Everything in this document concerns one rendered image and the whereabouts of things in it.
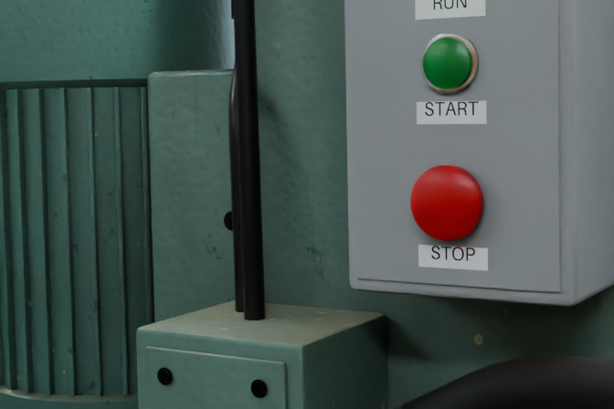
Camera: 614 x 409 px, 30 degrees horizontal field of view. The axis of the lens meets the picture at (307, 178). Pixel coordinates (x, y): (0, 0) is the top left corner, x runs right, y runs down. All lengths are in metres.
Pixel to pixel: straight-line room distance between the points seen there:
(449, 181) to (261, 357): 0.11
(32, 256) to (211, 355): 0.24
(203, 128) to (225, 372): 0.19
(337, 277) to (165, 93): 0.17
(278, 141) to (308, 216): 0.04
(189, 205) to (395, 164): 0.21
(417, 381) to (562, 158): 0.15
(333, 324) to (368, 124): 0.10
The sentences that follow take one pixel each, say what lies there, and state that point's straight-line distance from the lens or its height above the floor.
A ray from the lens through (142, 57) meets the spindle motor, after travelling 0.69.
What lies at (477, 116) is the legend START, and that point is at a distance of 0.46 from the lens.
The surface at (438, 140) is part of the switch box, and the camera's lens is 0.46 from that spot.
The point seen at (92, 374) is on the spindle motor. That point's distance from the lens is 0.72.
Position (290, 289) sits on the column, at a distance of 0.58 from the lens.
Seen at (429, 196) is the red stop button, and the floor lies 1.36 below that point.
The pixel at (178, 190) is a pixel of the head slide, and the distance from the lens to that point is 0.66.
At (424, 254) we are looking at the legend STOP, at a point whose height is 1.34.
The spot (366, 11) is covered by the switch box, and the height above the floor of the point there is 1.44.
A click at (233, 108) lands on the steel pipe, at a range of 0.56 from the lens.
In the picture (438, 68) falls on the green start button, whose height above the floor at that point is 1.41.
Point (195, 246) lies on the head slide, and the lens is 0.65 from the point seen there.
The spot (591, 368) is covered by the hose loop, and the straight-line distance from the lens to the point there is 0.47.
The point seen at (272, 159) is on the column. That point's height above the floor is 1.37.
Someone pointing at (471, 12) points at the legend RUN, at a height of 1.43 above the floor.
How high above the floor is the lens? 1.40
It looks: 4 degrees down
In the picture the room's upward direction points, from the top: 1 degrees counter-clockwise
